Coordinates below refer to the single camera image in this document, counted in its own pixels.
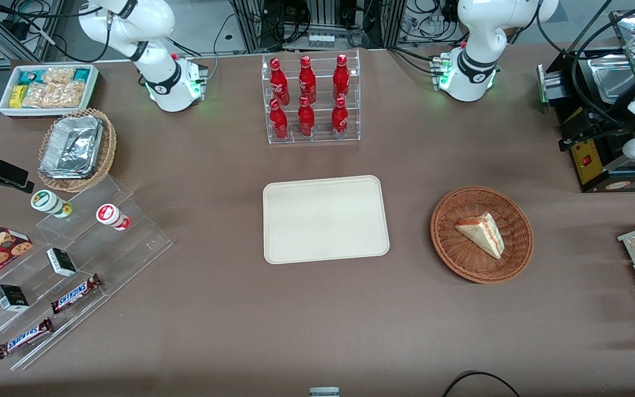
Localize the light wicker basket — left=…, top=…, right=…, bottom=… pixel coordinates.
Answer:
left=37, top=108, right=117, bottom=193

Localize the beige plastic tray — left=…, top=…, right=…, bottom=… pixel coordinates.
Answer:
left=262, top=175, right=391, bottom=265

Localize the brown round wicker basket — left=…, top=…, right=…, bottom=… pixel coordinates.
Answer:
left=430, top=186, right=534, bottom=285

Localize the wrapped triangular sandwich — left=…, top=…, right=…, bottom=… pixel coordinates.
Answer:
left=455, top=212, right=505, bottom=260

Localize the green lidded yogurt cup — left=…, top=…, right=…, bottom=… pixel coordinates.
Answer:
left=30, top=189, right=73, bottom=219

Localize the stack of foil containers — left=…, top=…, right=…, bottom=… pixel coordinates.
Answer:
left=40, top=115, right=104, bottom=179

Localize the white rectangular snack container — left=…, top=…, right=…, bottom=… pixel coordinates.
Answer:
left=0, top=64, right=100, bottom=119

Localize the large clear cracker bag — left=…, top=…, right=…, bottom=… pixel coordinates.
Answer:
left=22, top=82, right=85, bottom=109

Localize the small black box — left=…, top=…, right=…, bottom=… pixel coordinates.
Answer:
left=0, top=284, right=30, bottom=313
left=46, top=248, right=78, bottom=278

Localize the red lidded yogurt cup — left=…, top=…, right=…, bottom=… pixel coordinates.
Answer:
left=95, top=203, right=131, bottom=232

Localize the small clear cracker bag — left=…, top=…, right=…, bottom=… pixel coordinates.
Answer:
left=44, top=67, right=76, bottom=84

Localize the Snickers bar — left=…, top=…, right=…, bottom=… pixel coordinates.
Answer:
left=0, top=318, right=55, bottom=360
left=51, top=273, right=104, bottom=315

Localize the clear acrylic stair display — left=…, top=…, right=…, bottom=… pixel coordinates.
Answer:
left=0, top=175, right=174, bottom=372

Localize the red cola bottle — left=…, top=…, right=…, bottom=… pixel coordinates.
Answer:
left=297, top=95, right=316, bottom=138
left=331, top=96, right=350, bottom=139
left=332, top=53, right=351, bottom=102
left=269, top=57, right=291, bottom=107
left=268, top=98, right=289, bottom=141
left=298, top=55, right=318, bottom=105

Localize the clear acrylic bottle rack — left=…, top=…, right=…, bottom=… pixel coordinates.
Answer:
left=261, top=49, right=362, bottom=146

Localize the white power strip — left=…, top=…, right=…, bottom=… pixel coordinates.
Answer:
left=306, top=32, right=336, bottom=50

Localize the black sealing machine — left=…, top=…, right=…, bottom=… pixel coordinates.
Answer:
left=536, top=11, right=635, bottom=194

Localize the aluminium frame rack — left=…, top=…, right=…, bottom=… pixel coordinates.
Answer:
left=228, top=0, right=409, bottom=51

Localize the black cable loop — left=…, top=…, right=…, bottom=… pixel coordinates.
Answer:
left=441, top=371, right=523, bottom=397

